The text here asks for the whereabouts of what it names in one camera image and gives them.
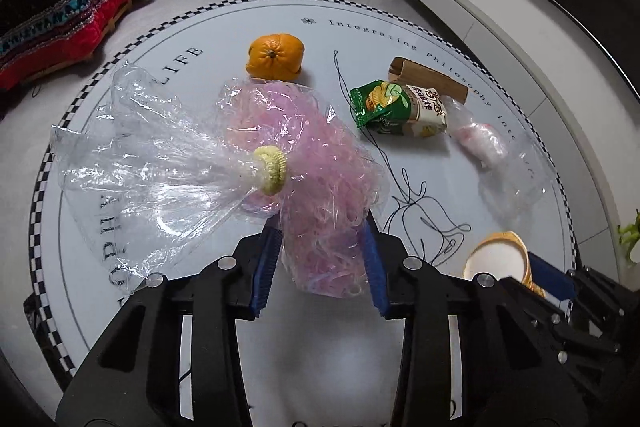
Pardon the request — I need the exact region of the yellow hair scrunchie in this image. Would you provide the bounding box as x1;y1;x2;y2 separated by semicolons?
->
250;146;290;195

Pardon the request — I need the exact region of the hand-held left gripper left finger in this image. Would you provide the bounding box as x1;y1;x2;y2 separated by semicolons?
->
55;224;283;427

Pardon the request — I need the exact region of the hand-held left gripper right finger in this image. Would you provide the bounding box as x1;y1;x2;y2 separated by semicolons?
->
362;212;586;427

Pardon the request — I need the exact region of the clear bag of pink shreds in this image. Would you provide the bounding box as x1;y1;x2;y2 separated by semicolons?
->
50;62;388;298

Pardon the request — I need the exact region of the green snack packet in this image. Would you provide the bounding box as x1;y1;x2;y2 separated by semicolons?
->
349;79;448;138

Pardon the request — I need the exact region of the small clear plastic bag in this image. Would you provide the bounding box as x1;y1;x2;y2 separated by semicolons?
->
447;99;548;218

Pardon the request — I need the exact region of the brown cardboard piece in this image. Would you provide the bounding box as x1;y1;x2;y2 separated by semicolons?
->
389;57;469;105

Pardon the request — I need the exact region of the orange fruit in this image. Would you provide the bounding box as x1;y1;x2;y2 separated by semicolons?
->
245;33;306;82

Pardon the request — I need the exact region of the table with red quilt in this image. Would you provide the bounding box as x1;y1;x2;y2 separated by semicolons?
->
0;0;153;90

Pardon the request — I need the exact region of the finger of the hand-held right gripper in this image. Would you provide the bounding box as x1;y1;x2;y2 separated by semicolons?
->
527;252;640;353

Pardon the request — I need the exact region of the green plant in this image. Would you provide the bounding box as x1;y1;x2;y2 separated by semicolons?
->
617;212;640;265

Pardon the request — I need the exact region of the white low cabinet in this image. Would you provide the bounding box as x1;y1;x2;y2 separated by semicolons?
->
382;0;640;253

